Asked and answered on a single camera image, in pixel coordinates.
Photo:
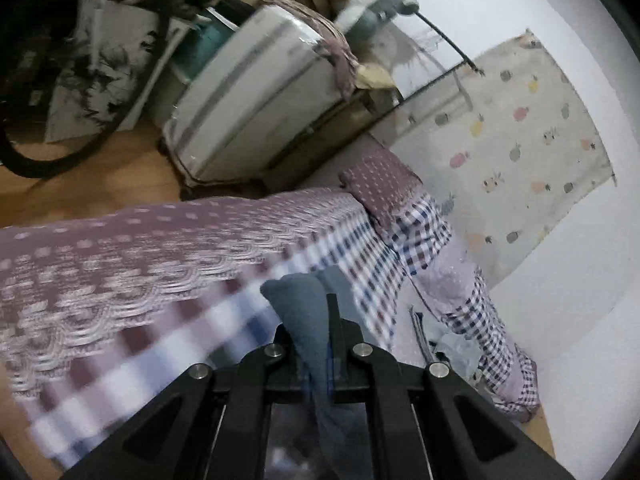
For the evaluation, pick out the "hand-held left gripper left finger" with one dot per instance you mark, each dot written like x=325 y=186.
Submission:
x=280 y=360

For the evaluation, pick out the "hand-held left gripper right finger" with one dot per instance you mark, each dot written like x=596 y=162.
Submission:
x=345 y=355

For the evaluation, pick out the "blue-grey t-shirt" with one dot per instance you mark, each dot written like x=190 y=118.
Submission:
x=305 y=310

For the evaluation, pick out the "black clothes rack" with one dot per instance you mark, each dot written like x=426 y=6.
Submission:
x=450 y=42

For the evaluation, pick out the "grey shorts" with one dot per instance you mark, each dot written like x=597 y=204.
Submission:
x=457 y=350

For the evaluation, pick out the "checkered bed sheet with lace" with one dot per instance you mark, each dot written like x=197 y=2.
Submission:
x=125 y=260

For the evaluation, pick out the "pineapple print cloth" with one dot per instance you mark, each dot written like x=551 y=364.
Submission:
x=525 y=150

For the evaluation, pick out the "white wrapped suitcase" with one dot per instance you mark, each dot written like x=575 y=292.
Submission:
x=250 y=85

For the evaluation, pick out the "pink cloth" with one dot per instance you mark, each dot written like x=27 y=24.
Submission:
x=340 y=55

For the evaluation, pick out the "teal bag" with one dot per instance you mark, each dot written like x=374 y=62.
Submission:
x=215 y=35

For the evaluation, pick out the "white panel with black splashes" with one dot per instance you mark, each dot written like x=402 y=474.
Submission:
x=100 y=70

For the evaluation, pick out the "black bicycle wheel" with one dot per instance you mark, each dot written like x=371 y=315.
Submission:
x=162 y=35

